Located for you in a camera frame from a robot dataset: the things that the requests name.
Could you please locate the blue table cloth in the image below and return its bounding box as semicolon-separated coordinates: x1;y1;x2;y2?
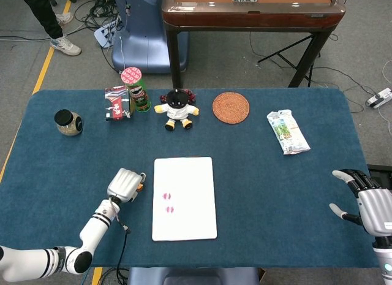
0;88;379;269

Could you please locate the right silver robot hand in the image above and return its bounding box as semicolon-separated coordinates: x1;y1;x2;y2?
329;169;392;237

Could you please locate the white rectangular board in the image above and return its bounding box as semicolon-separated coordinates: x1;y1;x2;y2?
151;156;218;242

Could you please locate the white printed snack bag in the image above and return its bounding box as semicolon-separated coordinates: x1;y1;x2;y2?
266;109;311;156

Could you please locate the blue machine base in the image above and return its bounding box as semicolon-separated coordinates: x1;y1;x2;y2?
111;0;190;75

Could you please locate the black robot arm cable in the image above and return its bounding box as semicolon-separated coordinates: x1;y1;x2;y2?
111;200;131;285

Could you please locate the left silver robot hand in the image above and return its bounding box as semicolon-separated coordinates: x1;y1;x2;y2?
106;167;146;203

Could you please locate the glass jar black lid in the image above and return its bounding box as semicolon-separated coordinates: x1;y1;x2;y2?
54;108;84;137

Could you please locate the dark patterned gift box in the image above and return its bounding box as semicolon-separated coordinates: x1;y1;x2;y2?
104;85;135;121

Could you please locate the green Pringles can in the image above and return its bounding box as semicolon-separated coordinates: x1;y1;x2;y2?
121;66;152;113

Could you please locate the black floor cable bundle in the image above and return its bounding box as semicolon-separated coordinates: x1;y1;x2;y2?
73;0;123;31

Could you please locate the white power strip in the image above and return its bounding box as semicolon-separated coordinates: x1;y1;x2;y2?
93;20;123;49
365;87;392;108

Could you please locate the person in black trousers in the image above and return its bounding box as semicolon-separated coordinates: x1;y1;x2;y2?
17;0;83;56

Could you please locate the black plush doll white coat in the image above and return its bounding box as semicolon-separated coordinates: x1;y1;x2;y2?
154;88;200;132

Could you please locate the blue robot body base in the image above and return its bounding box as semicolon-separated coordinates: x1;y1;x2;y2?
127;266;261;285

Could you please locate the round woven rattan coaster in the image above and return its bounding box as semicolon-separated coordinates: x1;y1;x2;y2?
212;92;251;125

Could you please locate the brown mahjong table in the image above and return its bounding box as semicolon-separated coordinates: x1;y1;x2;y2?
161;0;347;89

